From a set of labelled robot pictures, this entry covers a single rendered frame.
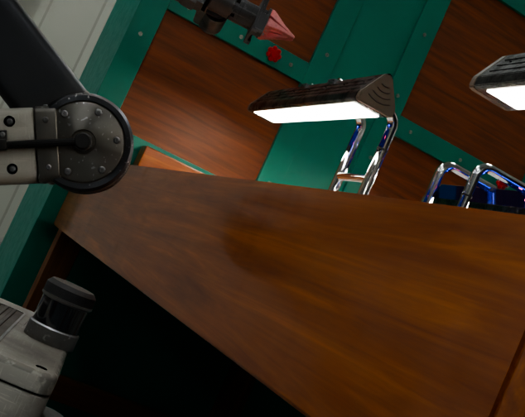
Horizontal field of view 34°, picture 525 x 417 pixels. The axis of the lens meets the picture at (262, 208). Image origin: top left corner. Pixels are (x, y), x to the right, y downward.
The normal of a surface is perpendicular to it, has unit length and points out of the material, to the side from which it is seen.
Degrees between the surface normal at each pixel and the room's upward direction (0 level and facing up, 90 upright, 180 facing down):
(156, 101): 90
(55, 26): 90
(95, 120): 89
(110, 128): 89
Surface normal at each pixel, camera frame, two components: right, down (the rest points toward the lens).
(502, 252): -0.84, -0.41
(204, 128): 0.35, 0.07
